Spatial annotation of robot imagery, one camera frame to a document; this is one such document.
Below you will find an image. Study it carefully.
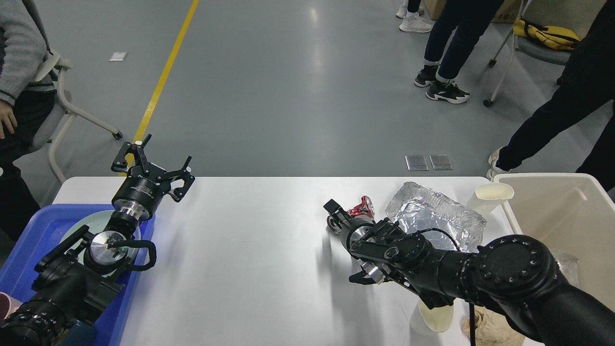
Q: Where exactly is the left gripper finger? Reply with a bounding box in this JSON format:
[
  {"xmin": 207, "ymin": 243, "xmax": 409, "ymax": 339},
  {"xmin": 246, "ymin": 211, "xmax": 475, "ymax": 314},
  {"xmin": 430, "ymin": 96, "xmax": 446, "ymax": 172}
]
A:
[
  {"xmin": 156, "ymin": 156, "xmax": 195, "ymax": 202},
  {"xmin": 110, "ymin": 134, "xmax": 152, "ymax": 179}
]

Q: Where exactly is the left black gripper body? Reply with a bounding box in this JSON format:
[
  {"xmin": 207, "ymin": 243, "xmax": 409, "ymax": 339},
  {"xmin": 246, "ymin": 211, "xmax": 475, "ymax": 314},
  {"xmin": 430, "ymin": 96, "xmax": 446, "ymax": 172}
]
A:
[{"xmin": 111, "ymin": 166, "xmax": 169, "ymax": 226}]

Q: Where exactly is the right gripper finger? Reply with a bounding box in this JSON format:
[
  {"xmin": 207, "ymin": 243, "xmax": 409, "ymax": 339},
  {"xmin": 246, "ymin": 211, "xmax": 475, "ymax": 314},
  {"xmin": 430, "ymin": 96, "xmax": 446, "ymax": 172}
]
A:
[{"xmin": 323, "ymin": 199, "xmax": 351, "ymax": 226}]

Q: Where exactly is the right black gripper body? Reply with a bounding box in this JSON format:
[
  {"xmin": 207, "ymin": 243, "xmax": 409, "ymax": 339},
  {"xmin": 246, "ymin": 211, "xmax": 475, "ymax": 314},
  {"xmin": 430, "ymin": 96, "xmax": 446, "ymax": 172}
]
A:
[{"xmin": 340, "ymin": 217, "xmax": 375, "ymax": 250}]

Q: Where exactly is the crushed red can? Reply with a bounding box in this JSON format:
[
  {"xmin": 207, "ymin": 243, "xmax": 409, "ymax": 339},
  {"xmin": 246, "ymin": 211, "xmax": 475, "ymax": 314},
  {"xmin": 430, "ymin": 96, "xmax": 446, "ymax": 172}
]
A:
[{"xmin": 326, "ymin": 195, "xmax": 375, "ymax": 235}]

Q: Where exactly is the green plate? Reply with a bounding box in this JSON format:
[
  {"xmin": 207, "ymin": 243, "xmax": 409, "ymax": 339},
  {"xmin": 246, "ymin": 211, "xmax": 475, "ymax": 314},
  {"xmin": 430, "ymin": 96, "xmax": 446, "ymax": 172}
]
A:
[{"xmin": 60, "ymin": 210, "xmax": 138, "ymax": 277}]

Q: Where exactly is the foil tray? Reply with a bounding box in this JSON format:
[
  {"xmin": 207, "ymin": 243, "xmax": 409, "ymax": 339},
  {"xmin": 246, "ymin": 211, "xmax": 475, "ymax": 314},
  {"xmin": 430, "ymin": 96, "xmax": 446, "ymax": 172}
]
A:
[
  {"xmin": 385, "ymin": 182, "xmax": 486, "ymax": 252},
  {"xmin": 550, "ymin": 249, "xmax": 579, "ymax": 288}
]

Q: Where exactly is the dark teal mug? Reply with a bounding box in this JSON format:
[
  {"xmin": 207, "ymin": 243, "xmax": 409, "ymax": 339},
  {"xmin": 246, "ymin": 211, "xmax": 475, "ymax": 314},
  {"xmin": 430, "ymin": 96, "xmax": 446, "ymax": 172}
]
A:
[{"xmin": 58, "ymin": 321, "xmax": 97, "ymax": 346}]

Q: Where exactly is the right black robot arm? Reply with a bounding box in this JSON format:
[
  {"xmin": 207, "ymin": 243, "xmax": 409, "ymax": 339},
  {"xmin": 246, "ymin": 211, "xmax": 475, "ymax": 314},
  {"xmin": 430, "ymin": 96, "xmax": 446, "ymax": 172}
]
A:
[{"xmin": 324, "ymin": 200, "xmax": 615, "ymax": 346}]

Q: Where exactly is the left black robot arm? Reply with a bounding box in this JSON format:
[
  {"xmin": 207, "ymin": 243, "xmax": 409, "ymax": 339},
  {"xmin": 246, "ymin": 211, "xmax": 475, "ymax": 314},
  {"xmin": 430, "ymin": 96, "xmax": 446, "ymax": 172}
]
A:
[{"xmin": 1, "ymin": 135, "xmax": 195, "ymax": 346}]

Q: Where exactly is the left floor plate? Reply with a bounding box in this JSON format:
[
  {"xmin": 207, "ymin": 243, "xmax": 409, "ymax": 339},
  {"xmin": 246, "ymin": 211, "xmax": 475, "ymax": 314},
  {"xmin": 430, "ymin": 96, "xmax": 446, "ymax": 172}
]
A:
[{"xmin": 406, "ymin": 155, "xmax": 429, "ymax": 172}]

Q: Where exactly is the floor plate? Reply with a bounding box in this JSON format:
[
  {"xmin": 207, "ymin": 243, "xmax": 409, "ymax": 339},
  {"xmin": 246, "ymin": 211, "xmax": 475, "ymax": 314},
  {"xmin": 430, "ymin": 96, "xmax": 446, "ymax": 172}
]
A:
[
  {"xmin": 406, "ymin": 155, "xmax": 429, "ymax": 172},
  {"xmin": 429, "ymin": 155, "xmax": 454, "ymax": 170}
]

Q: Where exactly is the blue plastic tray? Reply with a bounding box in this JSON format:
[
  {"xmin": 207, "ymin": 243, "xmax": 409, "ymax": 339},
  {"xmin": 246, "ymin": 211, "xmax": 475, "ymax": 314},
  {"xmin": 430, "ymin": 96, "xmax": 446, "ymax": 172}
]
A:
[{"xmin": 0, "ymin": 204, "xmax": 140, "ymax": 346}]

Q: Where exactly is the right floor plate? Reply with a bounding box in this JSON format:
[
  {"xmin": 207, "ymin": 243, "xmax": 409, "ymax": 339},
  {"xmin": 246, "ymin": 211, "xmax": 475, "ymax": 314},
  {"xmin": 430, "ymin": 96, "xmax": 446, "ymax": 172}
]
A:
[{"xmin": 429, "ymin": 155, "xmax": 454, "ymax": 170}]

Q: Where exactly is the left grey office chair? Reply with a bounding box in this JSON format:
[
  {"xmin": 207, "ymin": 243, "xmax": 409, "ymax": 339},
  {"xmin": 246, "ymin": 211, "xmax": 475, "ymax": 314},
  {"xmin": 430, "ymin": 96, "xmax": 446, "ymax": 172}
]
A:
[{"xmin": 23, "ymin": 0, "xmax": 123, "ymax": 184}]

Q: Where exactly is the white paper cup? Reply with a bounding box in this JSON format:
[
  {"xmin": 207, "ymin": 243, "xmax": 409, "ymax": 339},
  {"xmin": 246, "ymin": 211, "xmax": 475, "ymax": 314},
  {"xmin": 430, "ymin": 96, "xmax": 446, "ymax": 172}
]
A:
[
  {"xmin": 466, "ymin": 182, "xmax": 515, "ymax": 218},
  {"xmin": 409, "ymin": 300, "xmax": 455, "ymax": 335}
]

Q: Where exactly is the seated person grey sweater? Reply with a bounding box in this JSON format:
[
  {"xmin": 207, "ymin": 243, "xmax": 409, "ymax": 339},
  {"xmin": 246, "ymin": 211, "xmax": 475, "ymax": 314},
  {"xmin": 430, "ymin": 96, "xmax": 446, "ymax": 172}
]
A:
[{"xmin": 0, "ymin": 0, "xmax": 56, "ymax": 241}]

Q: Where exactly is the pink mug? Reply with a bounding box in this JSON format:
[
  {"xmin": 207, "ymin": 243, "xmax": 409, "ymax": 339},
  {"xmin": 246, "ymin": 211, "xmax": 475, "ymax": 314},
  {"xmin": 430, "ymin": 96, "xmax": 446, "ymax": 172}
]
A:
[{"xmin": 0, "ymin": 292, "xmax": 22, "ymax": 320}]

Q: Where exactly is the person with white shoes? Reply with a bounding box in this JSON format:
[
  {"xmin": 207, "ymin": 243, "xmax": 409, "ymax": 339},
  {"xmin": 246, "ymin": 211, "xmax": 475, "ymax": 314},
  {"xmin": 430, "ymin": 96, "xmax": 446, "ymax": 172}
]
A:
[{"xmin": 396, "ymin": 0, "xmax": 432, "ymax": 33}]

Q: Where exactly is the person with black sneakers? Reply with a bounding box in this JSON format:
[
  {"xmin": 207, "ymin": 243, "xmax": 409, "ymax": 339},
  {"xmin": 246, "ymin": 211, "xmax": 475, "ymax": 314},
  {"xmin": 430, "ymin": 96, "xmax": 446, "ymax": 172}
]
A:
[{"xmin": 414, "ymin": 0, "xmax": 503, "ymax": 104}]

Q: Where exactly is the beige plastic bin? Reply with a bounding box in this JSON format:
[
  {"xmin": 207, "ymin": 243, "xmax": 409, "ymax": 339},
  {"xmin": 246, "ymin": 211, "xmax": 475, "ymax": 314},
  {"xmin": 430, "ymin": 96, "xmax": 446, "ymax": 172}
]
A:
[{"xmin": 493, "ymin": 173, "xmax": 615, "ymax": 309}]

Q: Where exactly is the cardboard box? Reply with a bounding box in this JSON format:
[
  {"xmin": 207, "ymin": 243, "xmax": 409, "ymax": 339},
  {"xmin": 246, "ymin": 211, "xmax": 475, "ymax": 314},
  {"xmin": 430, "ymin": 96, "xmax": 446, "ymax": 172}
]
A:
[{"xmin": 422, "ymin": 0, "xmax": 521, "ymax": 23}]

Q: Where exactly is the person with beige sneakers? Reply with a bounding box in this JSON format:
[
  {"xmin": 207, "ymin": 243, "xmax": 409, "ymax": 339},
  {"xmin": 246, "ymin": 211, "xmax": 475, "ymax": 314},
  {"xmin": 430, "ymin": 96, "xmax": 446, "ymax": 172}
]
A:
[{"xmin": 486, "ymin": 0, "xmax": 615, "ymax": 179}]

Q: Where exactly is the yellow bag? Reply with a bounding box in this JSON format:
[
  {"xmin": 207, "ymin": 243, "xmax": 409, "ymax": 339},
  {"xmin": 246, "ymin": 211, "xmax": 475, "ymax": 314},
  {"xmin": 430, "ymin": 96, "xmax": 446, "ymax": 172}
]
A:
[{"xmin": 513, "ymin": 18, "xmax": 581, "ymax": 51}]

